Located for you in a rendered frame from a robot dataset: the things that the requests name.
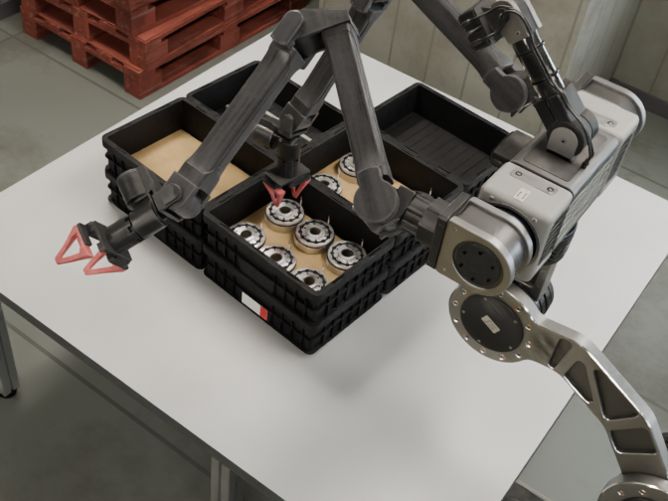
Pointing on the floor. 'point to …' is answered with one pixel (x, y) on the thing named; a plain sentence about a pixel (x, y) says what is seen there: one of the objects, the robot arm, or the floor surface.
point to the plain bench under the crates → (604, 259)
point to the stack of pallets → (151, 33)
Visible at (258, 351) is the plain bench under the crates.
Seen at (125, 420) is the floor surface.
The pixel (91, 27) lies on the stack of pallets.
